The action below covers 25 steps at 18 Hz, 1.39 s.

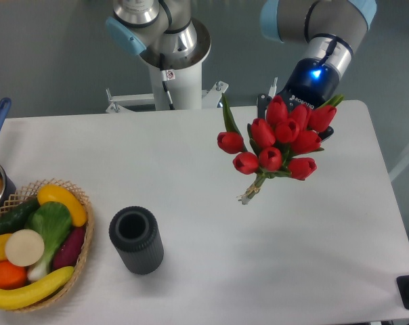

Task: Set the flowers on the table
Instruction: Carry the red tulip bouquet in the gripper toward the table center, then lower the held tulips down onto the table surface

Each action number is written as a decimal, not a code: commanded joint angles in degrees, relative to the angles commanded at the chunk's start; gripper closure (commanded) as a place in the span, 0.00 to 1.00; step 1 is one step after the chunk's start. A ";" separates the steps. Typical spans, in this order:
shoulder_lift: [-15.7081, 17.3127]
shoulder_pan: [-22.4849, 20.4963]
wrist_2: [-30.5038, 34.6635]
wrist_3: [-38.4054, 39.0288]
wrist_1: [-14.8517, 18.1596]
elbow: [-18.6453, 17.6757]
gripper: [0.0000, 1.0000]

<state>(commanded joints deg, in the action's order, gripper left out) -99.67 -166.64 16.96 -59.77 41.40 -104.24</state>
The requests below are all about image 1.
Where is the red tulip bouquet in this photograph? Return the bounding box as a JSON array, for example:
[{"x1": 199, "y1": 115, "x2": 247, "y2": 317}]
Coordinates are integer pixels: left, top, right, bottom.
[{"x1": 217, "y1": 95, "x2": 343, "y2": 205}]

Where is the green bok choy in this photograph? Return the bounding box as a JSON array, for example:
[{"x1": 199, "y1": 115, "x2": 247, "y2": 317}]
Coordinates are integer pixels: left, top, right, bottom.
[{"x1": 25, "y1": 202, "x2": 72, "y2": 282}]

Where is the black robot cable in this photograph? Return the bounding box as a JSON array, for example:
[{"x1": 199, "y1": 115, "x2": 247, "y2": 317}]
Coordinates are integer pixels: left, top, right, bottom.
[{"x1": 158, "y1": 53, "x2": 176, "y2": 111}]

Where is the yellow squash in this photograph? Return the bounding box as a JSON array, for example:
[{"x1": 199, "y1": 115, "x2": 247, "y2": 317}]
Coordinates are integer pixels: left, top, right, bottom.
[{"x1": 37, "y1": 183, "x2": 87, "y2": 227}]

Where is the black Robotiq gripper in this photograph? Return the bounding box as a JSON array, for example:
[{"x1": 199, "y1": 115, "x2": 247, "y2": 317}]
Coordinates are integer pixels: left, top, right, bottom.
[{"x1": 257, "y1": 58, "x2": 339, "y2": 141}]

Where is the white radish slice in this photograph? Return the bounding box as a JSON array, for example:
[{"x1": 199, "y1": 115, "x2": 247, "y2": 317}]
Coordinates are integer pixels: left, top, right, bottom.
[{"x1": 5, "y1": 229, "x2": 45, "y2": 267}]

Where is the dark grey ribbed vase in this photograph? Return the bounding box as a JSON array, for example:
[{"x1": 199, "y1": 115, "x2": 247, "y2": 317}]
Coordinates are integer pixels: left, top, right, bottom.
[{"x1": 109, "y1": 206, "x2": 164, "y2": 275}]

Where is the purple sweet potato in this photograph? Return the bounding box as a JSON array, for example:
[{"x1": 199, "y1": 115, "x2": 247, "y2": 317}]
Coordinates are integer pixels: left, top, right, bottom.
[{"x1": 52, "y1": 227, "x2": 85, "y2": 270}]

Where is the orange fruit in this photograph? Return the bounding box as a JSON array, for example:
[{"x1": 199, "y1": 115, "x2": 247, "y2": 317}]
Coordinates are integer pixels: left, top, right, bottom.
[{"x1": 0, "y1": 261, "x2": 27, "y2": 290}]

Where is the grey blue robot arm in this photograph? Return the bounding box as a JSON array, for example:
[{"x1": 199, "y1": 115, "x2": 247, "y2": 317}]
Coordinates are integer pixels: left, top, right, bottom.
[{"x1": 105, "y1": 1, "x2": 376, "y2": 117}]

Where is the woven wicker basket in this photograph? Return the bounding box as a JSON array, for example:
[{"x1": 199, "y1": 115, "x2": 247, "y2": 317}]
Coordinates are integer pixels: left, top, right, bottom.
[{"x1": 0, "y1": 179, "x2": 94, "y2": 312}]

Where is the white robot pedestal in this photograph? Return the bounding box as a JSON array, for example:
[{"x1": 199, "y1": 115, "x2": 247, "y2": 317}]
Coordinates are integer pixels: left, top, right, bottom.
[{"x1": 106, "y1": 18, "x2": 229, "y2": 113}]

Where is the yellow banana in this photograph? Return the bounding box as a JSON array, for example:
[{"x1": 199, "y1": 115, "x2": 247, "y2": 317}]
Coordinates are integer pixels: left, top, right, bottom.
[{"x1": 0, "y1": 266, "x2": 74, "y2": 310}]

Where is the green cucumber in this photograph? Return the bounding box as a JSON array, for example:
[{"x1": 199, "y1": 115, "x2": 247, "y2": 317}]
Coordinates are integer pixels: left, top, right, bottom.
[{"x1": 0, "y1": 198, "x2": 40, "y2": 235}]

